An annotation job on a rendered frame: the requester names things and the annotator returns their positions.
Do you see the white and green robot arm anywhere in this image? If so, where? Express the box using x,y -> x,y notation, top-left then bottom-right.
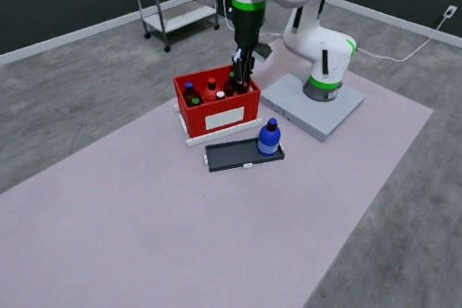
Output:
229,0 -> 356,102

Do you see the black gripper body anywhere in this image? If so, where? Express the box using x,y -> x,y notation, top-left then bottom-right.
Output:
235,27 -> 260,59

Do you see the dark brown bottle with white cap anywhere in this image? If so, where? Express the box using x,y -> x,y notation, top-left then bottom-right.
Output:
213,92 -> 225,102

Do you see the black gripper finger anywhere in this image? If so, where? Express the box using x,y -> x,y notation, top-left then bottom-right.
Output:
232,49 -> 250,95
244,51 -> 255,89

